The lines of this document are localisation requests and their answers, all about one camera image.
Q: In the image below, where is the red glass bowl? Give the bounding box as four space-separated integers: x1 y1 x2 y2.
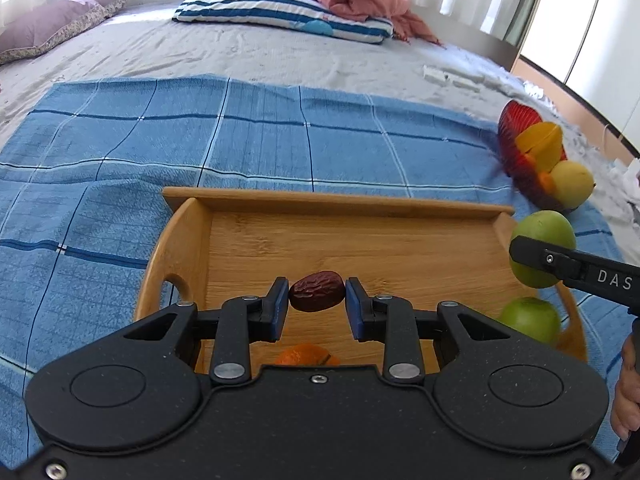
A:
497 100 587 211

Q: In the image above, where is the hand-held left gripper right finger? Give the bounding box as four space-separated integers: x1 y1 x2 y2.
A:
345 276 501 381

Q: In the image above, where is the grey curtain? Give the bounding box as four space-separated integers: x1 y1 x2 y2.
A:
502 0 547 44

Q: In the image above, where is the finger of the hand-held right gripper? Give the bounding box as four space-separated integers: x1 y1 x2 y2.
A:
509 236 586 286

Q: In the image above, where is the grey patterned bed sheet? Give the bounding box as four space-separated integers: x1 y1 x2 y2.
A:
0 0 640 242

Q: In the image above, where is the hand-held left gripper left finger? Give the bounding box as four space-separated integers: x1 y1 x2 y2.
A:
122 276 291 386

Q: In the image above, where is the yellow orange fruit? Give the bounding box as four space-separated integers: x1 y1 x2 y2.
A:
514 122 564 174

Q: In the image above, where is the green apple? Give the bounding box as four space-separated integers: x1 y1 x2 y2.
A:
508 210 578 290
497 296 562 346

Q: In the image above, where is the tangerine with green leaf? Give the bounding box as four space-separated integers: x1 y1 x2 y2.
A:
275 342 341 367

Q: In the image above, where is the person's right hand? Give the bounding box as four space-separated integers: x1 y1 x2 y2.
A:
612 334 640 440

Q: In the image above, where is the purple pillow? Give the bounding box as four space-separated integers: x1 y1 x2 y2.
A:
0 0 134 66

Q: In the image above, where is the blue checked blanket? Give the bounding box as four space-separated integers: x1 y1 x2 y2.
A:
0 74 627 467

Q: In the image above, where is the red date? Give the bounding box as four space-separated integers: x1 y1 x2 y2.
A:
288 270 346 314

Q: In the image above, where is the wooden tray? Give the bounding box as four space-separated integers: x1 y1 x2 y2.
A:
133 186 589 376

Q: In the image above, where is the blue white striped pillow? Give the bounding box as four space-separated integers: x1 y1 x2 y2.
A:
172 0 395 46

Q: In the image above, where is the white box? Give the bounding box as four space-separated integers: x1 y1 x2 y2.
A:
448 72 486 92

